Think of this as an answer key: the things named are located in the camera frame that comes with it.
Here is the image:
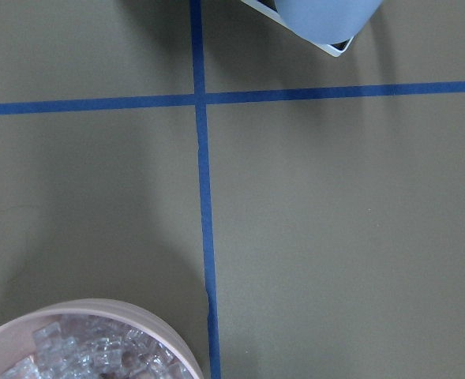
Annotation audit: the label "clear ice cubes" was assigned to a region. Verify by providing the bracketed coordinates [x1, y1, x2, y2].
[0, 314, 192, 378]

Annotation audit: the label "blue cup on rack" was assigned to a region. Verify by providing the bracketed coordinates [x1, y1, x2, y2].
[275, 0, 382, 44]

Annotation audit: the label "white wire cup rack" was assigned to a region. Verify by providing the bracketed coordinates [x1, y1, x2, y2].
[241, 0, 354, 58]

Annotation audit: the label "pink bowl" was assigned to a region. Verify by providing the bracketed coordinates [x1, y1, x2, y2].
[0, 298, 204, 378]

